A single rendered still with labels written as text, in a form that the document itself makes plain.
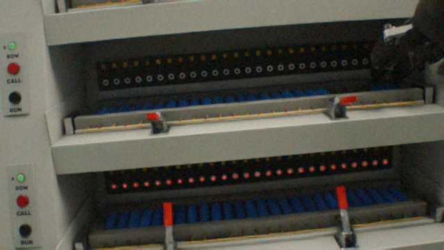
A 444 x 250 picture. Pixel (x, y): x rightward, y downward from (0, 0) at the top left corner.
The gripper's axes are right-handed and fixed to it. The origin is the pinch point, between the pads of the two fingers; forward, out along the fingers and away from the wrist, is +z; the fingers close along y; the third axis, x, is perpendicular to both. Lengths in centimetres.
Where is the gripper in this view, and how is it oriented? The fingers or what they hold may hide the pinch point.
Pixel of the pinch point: (391, 69)
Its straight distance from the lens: 71.7
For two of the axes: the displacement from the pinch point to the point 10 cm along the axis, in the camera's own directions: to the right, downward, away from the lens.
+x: 0.9, 9.6, -2.6
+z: 0.0, 2.6, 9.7
